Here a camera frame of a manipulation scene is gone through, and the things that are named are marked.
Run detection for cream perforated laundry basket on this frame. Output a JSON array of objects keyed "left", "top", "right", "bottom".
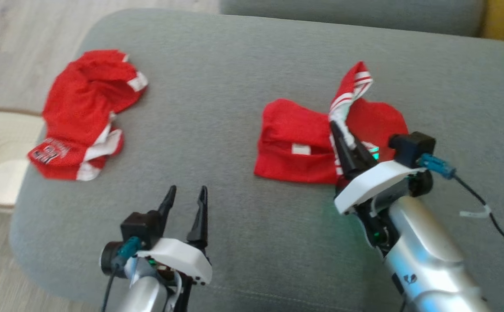
[{"left": 0, "top": 108, "right": 46, "bottom": 214}]

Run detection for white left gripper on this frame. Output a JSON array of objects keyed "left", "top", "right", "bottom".
[{"left": 136, "top": 185, "right": 213, "bottom": 286}]

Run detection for red mesh jersey shorts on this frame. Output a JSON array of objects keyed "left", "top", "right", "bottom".
[{"left": 27, "top": 49, "right": 149, "bottom": 182}]

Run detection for red and white shirt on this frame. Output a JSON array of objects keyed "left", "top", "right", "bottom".
[{"left": 254, "top": 61, "right": 409, "bottom": 185}]

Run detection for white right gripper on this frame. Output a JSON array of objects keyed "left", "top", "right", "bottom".
[{"left": 329, "top": 120, "right": 428, "bottom": 253}]

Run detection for white cable label tag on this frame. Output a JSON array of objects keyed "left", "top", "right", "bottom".
[{"left": 459, "top": 205, "right": 492, "bottom": 218}]

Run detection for grey fabric sofa seat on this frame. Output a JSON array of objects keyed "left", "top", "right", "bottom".
[{"left": 9, "top": 8, "right": 504, "bottom": 312}]

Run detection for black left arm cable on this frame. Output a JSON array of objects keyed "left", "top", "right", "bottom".
[{"left": 100, "top": 236, "right": 142, "bottom": 312}]

